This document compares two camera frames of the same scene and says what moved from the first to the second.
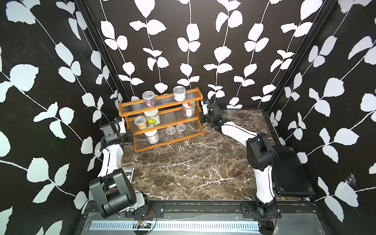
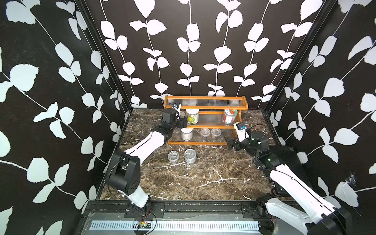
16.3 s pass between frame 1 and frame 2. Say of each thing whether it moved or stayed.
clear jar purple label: moved
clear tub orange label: moved
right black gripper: moved
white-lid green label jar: moved
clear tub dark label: moved
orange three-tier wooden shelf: moved
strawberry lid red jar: moved
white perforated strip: stayed
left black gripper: moved
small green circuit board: stayed
